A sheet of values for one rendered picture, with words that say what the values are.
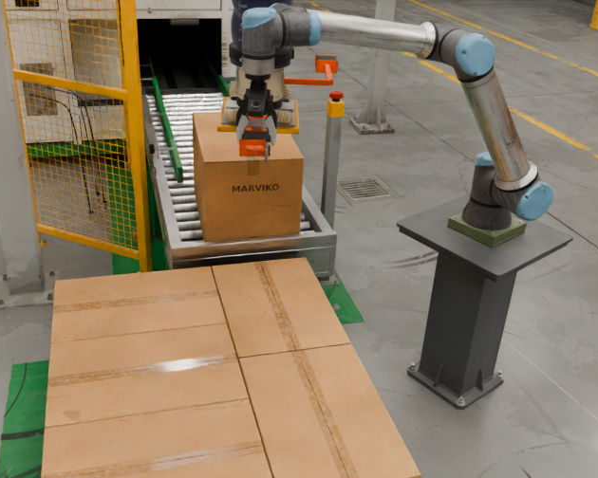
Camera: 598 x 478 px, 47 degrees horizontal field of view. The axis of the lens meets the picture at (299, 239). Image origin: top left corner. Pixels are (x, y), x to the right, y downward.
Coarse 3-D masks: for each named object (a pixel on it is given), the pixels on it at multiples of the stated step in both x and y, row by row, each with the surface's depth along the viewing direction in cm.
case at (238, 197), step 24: (216, 120) 312; (216, 144) 287; (288, 144) 291; (216, 168) 272; (240, 168) 275; (264, 168) 277; (288, 168) 279; (216, 192) 277; (240, 192) 280; (264, 192) 282; (288, 192) 284; (216, 216) 283; (240, 216) 285; (264, 216) 287; (288, 216) 290; (216, 240) 288
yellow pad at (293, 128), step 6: (294, 102) 270; (294, 108) 264; (294, 114) 258; (294, 120) 250; (282, 126) 246; (288, 126) 246; (294, 126) 246; (276, 132) 245; (282, 132) 245; (288, 132) 245; (294, 132) 245
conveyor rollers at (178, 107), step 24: (168, 96) 471; (192, 96) 475; (216, 96) 479; (192, 120) 428; (192, 144) 396; (168, 168) 363; (192, 168) 365; (192, 192) 341; (192, 216) 318; (192, 240) 303
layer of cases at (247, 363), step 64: (64, 320) 243; (128, 320) 245; (192, 320) 247; (256, 320) 249; (320, 320) 251; (64, 384) 214; (128, 384) 216; (192, 384) 217; (256, 384) 219; (320, 384) 220; (64, 448) 192; (128, 448) 193; (192, 448) 194; (256, 448) 195; (320, 448) 196; (384, 448) 198
